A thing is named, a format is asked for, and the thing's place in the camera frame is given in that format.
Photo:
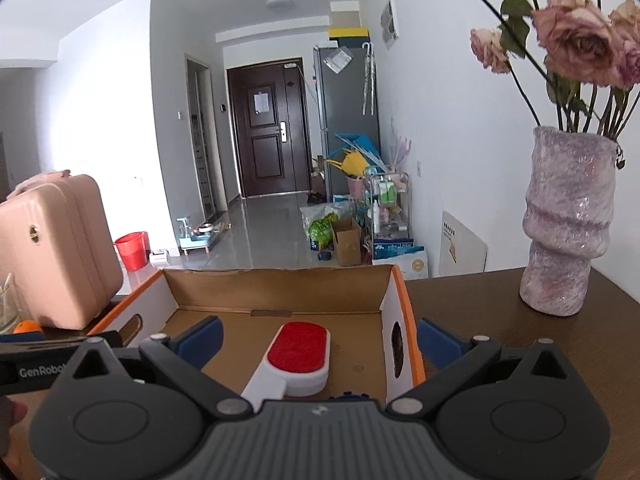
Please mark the white leaning board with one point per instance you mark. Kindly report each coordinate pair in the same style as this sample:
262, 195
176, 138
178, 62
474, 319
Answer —
467, 245

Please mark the metal rack trolley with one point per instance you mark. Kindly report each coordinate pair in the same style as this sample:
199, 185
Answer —
387, 210

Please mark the small white floor box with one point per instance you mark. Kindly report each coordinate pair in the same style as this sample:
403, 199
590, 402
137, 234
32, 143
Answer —
159, 256

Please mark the red cardboard box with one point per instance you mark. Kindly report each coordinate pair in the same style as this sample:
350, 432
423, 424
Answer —
300, 295

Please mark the white feather decoration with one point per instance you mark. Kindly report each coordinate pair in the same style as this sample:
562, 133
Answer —
402, 147

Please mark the clear folded umbrella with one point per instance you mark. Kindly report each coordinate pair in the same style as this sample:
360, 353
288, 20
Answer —
369, 80

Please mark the white door note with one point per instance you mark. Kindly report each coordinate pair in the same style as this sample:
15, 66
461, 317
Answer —
262, 102

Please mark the dried pink roses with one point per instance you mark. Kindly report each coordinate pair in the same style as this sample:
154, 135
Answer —
575, 40

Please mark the person's left hand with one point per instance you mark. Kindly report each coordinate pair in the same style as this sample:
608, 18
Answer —
20, 411

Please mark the green plastic bag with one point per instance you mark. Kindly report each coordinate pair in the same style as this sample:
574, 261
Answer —
321, 232

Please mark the blue and white carton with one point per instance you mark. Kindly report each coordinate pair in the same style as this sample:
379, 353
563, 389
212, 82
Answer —
395, 250

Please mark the blue round lid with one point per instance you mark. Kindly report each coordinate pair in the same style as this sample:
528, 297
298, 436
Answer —
350, 396

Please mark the plastic document sleeve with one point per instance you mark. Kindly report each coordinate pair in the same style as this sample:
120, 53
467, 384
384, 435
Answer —
337, 60

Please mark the open cardboard floor box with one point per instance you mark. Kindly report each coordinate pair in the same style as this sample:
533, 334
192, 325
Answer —
347, 245

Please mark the pink bucket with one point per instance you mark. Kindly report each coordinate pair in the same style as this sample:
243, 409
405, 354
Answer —
355, 187

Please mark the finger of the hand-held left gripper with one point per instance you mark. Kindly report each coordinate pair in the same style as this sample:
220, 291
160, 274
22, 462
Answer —
45, 343

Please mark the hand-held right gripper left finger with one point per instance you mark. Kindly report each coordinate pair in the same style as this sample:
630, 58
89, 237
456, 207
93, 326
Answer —
200, 341

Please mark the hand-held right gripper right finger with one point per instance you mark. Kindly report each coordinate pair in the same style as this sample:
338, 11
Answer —
441, 344

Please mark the pink hard-shell suitcase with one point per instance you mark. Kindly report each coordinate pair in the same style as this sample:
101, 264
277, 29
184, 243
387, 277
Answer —
55, 250

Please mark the grey refrigerator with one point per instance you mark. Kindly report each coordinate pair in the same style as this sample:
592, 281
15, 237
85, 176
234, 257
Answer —
345, 105

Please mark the orange fruit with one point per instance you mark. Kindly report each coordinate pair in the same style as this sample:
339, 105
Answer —
28, 328

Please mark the yellow and black box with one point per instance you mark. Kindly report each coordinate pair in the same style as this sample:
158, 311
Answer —
348, 35

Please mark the red bucket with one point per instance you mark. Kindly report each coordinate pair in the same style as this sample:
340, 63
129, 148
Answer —
131, 252

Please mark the red and white lint brush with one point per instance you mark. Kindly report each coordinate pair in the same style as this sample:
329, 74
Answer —
297, 350

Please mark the round ceiling lamp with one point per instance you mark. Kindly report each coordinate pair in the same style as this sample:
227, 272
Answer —
280, 3

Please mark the blue yellow plastic items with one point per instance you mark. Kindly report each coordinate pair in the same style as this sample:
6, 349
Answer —
352, 160

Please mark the grey side door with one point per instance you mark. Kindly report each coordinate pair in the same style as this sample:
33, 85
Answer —
202, 135

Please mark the purple textured vase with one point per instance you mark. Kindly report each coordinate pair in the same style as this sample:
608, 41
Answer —
567, 220

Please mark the white wall electrical panel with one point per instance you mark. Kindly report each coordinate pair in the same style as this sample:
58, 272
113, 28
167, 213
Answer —
390, 22

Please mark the dark brown entrance door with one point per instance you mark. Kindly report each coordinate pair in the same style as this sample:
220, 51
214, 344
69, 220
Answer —
267, 150

